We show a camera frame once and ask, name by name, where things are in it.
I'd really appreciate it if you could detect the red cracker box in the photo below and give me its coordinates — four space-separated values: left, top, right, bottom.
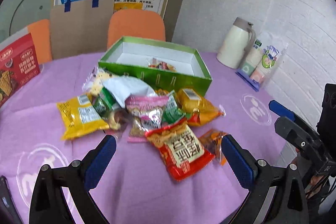
0 33 41 106

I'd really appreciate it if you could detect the white foil snack bag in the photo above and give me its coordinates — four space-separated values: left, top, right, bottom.
102 76 157 108

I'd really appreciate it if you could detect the left orange chair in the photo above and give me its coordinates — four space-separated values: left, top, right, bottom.
27 19 52 64

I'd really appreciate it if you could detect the paper cup pack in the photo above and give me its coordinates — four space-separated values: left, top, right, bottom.
236 30 288 92

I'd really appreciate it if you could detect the pink seed snack bag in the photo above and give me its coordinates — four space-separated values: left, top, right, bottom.
125 96 169 142

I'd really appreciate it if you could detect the brown clear snack packet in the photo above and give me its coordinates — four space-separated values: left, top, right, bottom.
104 109 131 139

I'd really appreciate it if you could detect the yellow snack bag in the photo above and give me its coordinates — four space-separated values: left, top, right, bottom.
56 93 109 141
176 88 226 127

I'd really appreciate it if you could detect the white thermos jug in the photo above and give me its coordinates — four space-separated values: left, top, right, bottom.
217 17 256 69

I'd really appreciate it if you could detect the green gift box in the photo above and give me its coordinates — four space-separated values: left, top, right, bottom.
98 36 213 96

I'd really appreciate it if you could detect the right orange chair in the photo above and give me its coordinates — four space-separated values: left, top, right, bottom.
107 9 166 48

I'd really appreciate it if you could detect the person's right hand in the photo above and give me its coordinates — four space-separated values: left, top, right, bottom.
290 148 327 190

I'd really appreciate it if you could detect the red orange snack bag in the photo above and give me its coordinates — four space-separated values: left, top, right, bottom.
146 121 215 181

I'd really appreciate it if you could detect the brown cardboard sheet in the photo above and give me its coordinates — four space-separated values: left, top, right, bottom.
50 0 114 59

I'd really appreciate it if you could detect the cookie cracker packet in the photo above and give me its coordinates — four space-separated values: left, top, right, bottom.
82 67 117 97

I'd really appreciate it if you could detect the green snack packet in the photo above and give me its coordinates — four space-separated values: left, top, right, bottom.
93 88 120 118
162 91 185 125

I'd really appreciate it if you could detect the orange chair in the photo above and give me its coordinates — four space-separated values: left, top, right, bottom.
27 19 52 64
107 9 166 48

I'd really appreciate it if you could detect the small orange snack packet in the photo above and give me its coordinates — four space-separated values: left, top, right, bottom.
199 129 227 166

